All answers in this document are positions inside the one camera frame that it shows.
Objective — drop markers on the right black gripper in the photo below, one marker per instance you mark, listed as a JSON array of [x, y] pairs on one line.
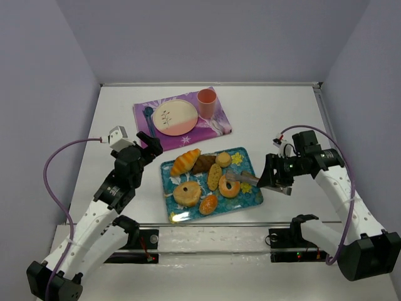
[[275, 170]]

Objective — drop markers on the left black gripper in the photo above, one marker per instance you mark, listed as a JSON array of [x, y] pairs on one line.
[[148, 148]]

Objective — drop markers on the metal tongs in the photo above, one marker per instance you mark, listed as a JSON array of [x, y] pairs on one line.
[[253, 181]]

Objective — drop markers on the orange glazed donut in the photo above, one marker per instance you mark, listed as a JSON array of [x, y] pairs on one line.
[[227, 188]]

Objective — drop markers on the small round muffin bread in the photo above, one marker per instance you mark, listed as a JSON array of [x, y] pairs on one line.
[[223, 159]]

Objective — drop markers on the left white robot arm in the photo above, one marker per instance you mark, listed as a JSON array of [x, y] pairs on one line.
[[103, 229]]

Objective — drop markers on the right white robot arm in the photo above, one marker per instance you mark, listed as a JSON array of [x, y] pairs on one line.
[[364, 248]]

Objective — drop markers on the dark chocolate bread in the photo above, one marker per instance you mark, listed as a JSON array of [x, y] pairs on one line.
[[203, 164]]

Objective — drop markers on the oval seeded bread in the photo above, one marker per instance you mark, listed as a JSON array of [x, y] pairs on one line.
[[213, 177]]

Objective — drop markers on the striped orange croissant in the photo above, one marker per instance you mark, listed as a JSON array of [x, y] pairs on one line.
[[185, 162]]

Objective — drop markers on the blue plastic spoon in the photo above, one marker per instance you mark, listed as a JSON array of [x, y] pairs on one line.
[[148, 111]]

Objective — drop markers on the cream and pink plate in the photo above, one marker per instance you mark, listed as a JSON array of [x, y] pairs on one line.
[[175, 117]]

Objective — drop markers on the purple floral placemat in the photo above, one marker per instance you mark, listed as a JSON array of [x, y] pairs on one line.
[[217, 125]]

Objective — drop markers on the pale sugared donut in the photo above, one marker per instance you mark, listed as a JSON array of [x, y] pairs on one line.
[[187, 194]]

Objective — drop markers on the blue floral tray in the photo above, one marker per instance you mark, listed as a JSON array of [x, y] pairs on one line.
[[205, 191]]

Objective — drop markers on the small orange bun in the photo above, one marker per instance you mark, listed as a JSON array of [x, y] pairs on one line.
[[208, 205]]

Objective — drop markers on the pink cup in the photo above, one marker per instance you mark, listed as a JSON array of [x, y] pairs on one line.
[[206, 103]]

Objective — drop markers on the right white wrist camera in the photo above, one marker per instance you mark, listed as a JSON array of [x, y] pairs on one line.
[[285, 148]]

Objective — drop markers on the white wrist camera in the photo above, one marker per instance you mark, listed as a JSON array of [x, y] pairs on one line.
[[285, 148], [118, 139]]

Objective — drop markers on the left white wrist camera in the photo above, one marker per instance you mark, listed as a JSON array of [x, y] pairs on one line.
[[118, 139]]

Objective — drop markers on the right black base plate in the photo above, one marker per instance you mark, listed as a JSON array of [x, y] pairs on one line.
[[286, 248]]

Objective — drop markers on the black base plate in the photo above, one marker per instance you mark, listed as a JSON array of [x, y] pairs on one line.
[[286, 248], [141, 250]]

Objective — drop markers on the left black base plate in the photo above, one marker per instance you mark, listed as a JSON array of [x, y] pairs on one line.
[[141, 250]]

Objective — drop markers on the aluminium frame rail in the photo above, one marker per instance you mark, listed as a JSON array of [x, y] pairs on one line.
[[214, 84]]

